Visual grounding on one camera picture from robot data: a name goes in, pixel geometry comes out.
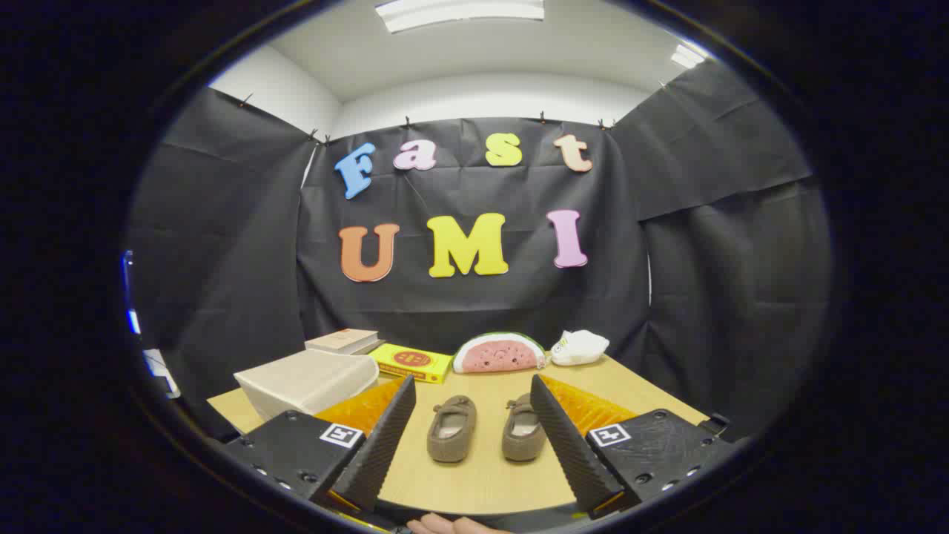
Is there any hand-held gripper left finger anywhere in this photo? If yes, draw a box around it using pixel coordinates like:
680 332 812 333
221 375 417 514

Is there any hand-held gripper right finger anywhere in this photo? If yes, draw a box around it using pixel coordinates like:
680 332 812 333
529 374 735 520

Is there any brown slipper shoe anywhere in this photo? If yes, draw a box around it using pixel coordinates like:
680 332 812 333
502 393 548 462
427 395 477 464

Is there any beige fabric storage box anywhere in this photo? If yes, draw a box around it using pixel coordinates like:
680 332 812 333
234 349 380 422

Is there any yellow book with red circle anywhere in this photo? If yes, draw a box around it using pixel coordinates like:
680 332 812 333
368 343 454 384

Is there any white plush toy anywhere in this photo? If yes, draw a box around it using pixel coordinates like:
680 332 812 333
549 329 610 366

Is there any beige cover book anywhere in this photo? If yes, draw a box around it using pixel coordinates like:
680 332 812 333
305 329 380 352

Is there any watermelon slice plush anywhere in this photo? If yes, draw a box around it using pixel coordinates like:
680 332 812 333
452 332 547 374

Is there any long ceiling light panel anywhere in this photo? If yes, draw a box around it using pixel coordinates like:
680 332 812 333
374 0 546 34

